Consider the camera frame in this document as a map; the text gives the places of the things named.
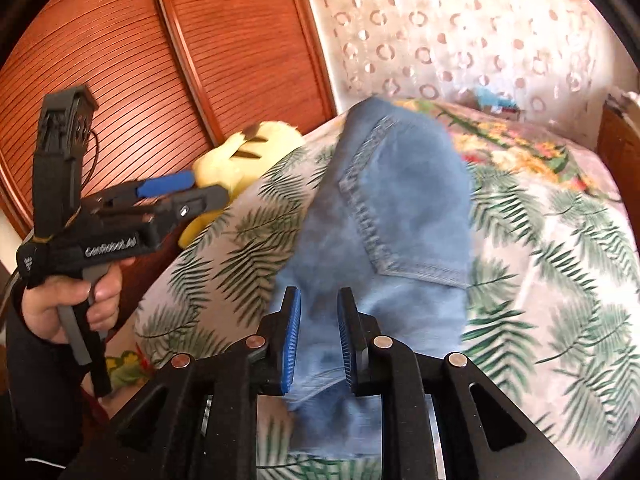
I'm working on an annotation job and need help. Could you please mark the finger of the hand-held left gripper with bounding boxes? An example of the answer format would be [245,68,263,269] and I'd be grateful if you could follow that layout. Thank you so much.
[100,170,197,202]
[145,184,236,231]

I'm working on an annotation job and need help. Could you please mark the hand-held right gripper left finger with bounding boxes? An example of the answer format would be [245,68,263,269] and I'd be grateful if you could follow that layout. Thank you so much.
[60,286,302,480]

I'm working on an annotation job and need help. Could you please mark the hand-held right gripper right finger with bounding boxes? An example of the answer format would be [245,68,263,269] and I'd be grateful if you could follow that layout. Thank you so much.
[336,287,581,480]

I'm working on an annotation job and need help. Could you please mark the blue denim pants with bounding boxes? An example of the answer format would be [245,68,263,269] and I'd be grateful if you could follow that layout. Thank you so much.
[257,96,476,466]

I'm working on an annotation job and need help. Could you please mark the person's left forearm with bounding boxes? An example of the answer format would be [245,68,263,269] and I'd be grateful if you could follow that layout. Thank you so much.
[0,287,91,480]

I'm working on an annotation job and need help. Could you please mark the person's left hand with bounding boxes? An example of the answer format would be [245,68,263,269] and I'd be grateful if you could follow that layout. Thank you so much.
[20,262,123,346]

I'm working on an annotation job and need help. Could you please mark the yellow plush toy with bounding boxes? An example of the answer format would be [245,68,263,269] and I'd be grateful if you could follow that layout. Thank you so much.
[177,120,306,251]

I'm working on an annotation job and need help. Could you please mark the wooden wardrobe doors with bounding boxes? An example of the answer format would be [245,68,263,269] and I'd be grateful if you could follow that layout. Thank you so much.
[0,0,336,241]

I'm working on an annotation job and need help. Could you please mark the leaf print blanket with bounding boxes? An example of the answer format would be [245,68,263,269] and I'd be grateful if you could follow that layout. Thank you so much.
[135,132,638,480]

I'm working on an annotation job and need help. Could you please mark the floral print blanket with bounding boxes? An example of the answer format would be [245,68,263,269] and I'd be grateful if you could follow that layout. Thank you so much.
[102,97,626,393]

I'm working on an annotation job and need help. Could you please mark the blue item at headboard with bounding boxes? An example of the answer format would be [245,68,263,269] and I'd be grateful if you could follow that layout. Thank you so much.
[470,87,521,121]

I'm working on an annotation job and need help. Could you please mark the wooden cabinet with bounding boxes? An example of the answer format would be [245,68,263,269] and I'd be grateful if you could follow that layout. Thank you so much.
[597,92,640,201]

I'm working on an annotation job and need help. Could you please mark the circle pattern wall curtain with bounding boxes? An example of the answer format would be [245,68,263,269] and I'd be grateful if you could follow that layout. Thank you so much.
[297,0,616,121]

